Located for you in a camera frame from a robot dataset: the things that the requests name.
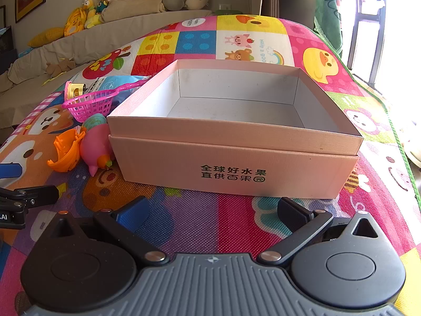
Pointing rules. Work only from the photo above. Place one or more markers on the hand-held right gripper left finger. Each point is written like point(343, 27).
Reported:
point(131, 214)

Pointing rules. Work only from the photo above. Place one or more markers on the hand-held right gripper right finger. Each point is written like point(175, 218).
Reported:
point(292, 214)

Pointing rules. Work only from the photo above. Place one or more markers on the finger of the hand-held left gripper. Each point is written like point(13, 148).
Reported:
point(36, 194)
point(10, 171)

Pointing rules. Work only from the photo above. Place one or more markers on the orange plastic toy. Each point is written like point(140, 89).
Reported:
point(67, 149)

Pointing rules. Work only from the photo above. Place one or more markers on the pink cardboard box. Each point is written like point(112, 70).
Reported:
point(230, 158)

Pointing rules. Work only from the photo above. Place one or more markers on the blue and white packet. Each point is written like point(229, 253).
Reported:
point(108, 84)

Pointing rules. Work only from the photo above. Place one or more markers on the colourful cartoon play mat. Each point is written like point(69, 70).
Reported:
point(197, 210)

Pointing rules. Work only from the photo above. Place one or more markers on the pink rubber toy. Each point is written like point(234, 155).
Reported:
point(93, 144)

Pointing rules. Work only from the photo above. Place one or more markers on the teal round toy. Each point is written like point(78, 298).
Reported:
point(94, 121)

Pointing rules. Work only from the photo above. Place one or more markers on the pink plastic toy basket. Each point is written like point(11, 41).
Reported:
point(88, 105)

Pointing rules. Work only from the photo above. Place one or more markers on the yellow plastic toy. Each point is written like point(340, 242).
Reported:
point(74, 89)

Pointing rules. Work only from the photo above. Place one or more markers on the brown plush toy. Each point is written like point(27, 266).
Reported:
point(59, 66)

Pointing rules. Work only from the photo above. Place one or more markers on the yellow pillow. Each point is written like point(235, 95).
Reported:
point(46, 37)

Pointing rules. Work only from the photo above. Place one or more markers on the yellow fries plush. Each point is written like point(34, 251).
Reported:
point(75, 21)

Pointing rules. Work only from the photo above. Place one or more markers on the yellow duck plush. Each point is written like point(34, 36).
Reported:
point(89, 11)

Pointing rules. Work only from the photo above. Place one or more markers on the green towel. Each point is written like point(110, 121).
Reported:
point(327, 16)

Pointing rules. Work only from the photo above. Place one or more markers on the beige folded blanket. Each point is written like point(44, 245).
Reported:
point(135, 5)

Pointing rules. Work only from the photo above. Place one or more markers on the dark window frame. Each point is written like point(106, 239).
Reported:
point(357, 39)

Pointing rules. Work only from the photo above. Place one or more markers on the white wall socket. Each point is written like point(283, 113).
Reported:
point(224, 7)

